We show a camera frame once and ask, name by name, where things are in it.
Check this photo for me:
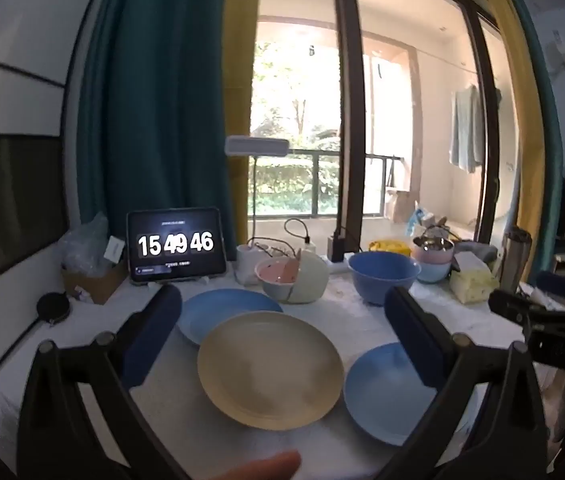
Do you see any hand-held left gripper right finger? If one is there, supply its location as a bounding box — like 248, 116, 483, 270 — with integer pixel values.
375, 287, 548, 480

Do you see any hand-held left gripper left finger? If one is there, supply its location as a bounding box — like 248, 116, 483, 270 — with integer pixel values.
16, 284, 190, 480

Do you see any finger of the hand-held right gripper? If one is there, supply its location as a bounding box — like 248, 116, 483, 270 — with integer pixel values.
535, 270, 565, 298
487, 288, 533, 330

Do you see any blue plate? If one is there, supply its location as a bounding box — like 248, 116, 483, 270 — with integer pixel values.
343, 342, 478, 448
176, 288, 284, 348

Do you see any large blue bowl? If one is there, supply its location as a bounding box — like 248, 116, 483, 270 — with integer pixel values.
347, 251, 422, 307

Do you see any pale green bowl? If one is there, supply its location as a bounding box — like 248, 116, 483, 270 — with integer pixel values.
287, 249, 329, 306

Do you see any beige plate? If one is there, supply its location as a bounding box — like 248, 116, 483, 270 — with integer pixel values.
197, 311, 345, 431

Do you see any pink speckled bowl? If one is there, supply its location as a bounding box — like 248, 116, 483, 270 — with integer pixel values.
255, 256, 303, 302

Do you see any person's left hand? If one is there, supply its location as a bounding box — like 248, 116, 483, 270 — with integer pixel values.
201, 451, 303, 480

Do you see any yellow tissue box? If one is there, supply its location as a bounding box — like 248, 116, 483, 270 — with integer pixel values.
450, 252, 500, 305

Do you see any steel flask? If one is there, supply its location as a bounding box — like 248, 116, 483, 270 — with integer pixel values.
499, 227, 533, 292

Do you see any white textured tablecloth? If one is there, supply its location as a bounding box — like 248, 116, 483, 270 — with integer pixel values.
0, 260, 563, 480

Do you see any grey cloth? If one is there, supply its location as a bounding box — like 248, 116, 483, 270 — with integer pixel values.
455, 241, 498, 261

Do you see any white tablet stand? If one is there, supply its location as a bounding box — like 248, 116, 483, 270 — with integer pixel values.
146, 274, 214, 288

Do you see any light blue bowl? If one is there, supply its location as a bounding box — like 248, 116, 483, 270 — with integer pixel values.
410, 257, 451, 285

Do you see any open cardboard box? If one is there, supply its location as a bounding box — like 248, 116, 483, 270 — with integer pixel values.
61, 259, 129, 305

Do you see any black tablet with clock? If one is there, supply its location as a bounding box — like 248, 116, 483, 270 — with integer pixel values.
126, 207, 227, 283

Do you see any pink steel-lined bowl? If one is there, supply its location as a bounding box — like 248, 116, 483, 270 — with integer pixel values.
413, 236, 456, 266

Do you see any yellow packet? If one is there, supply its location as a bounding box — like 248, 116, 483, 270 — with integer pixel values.
369, 239, 411, 256

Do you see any black round disc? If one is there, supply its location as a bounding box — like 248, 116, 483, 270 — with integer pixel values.
36, 292, 72, 324

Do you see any white plastic basket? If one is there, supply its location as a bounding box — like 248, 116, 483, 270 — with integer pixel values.
415, 215, 459, 241

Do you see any white power strip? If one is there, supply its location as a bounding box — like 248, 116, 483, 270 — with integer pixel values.
315, 252, 359, 274

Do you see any clear plastic bag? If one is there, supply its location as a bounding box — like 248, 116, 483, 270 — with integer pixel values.
57, 212, 114, 277

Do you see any black charger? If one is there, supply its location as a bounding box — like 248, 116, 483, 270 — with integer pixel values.
327, 232, 346, 263

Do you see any teal curtain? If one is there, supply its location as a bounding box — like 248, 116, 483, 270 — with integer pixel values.
77, 0, 236, 261
505, 0, 565, 273

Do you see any yellow curtain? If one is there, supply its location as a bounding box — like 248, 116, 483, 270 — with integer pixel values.
222, 0, 262, 261
465, 0, 547, 281

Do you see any cardboard box on balcony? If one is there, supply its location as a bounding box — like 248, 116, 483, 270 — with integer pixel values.
385, 187, 414, 224

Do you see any hanging pale green towel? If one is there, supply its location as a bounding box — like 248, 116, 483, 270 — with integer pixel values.
449, 85, 486, 175

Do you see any balcony railing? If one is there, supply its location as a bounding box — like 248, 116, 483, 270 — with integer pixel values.
252, 149, 404, 218

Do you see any white desk lamp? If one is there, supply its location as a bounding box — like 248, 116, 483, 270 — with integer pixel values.
225, 136, 291, 287

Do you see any black cable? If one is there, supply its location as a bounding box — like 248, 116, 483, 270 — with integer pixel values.
248, 236, 299, 260
284, 218, 312, 246

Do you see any dark sliding door frame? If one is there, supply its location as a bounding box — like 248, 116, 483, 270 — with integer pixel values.
330, 0, 367, 261

